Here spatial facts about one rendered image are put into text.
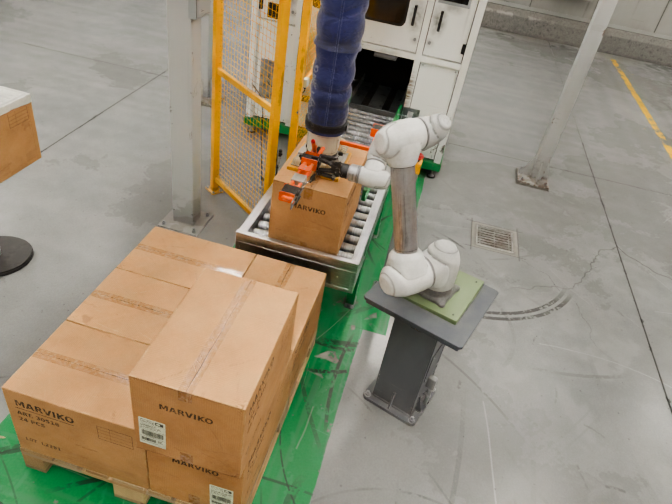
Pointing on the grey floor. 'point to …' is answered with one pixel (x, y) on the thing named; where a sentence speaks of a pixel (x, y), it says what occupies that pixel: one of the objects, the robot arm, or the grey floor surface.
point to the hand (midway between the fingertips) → (310, 162)
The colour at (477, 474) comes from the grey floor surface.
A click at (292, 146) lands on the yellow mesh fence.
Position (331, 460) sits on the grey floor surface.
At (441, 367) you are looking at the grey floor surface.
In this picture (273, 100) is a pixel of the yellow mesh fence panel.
